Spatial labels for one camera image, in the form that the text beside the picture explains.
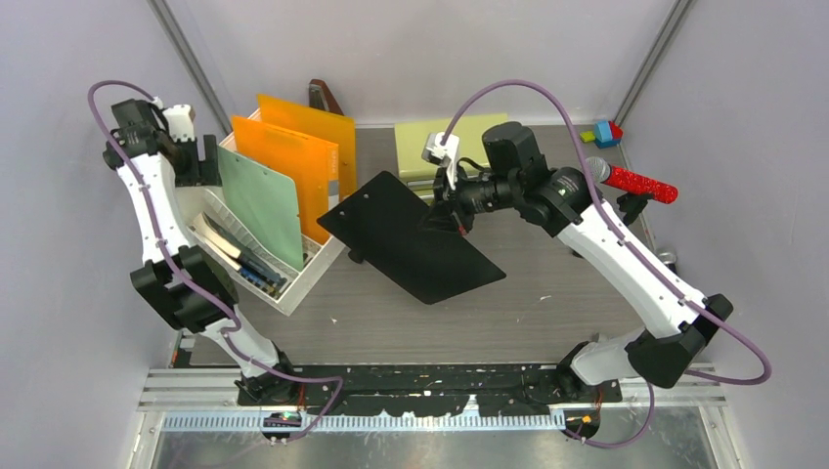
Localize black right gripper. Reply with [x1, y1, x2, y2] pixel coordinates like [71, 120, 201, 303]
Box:
[417, 161, 519, 236]

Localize black clipboard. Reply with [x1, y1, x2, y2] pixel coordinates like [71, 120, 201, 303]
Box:
[318, 171, 506, 305]

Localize mint green clipboard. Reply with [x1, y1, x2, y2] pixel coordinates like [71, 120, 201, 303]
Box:
[217, 147, 304, 271]

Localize thick orange binder folder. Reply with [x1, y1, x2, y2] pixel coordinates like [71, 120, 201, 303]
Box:
[231, 116, 340, 244]

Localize Nineteen Eighty-Four dark book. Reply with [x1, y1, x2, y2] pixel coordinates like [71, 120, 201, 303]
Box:
[191, 213, 287, 298]

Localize white plastic file rack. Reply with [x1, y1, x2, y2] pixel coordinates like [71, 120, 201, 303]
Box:
[174, 108, 348, 319]

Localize red black stamp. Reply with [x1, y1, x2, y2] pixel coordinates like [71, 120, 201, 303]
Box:
[348, 250, 365, 264]

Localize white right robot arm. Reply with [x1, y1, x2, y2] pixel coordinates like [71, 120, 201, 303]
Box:
[422, 121, 733, 402]

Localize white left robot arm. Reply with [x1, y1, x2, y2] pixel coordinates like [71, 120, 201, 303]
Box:
[103, 99, 303, 405]

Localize green metal drawer cabinet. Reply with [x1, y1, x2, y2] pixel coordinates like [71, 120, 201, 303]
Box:
[394, 113, 509, 202]

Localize thin orange folder in rack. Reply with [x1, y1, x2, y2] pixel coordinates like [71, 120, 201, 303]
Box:
[257, 94, 358, 200]

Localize brown wooden object behind rack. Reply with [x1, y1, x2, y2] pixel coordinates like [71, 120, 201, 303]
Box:
[308, 79, 344, 115]

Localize colourful toy blocks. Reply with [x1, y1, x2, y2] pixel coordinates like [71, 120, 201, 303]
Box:
[580, 120, 624, 149]

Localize red glitter microphone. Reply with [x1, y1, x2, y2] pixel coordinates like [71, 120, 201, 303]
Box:
[587, 156, 679, 204]

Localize black handheld microphone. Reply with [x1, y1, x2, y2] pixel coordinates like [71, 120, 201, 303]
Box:
[656, 249, 677, 272]

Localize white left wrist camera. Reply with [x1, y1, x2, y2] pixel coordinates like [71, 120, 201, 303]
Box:
[151, 97, 196, 143]

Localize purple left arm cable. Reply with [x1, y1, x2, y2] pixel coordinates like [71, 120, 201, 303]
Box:
[87, 80, 346, 442]

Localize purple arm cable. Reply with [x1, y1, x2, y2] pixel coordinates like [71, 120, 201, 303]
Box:
[87, 80, 346, 442]
[440, 78, 773, 450]

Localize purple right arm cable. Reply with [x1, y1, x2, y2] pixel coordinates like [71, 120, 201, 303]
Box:
[440, 78, 773, 450]

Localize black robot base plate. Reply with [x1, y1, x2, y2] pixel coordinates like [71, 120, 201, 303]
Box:
[235, 363, 622, 417]

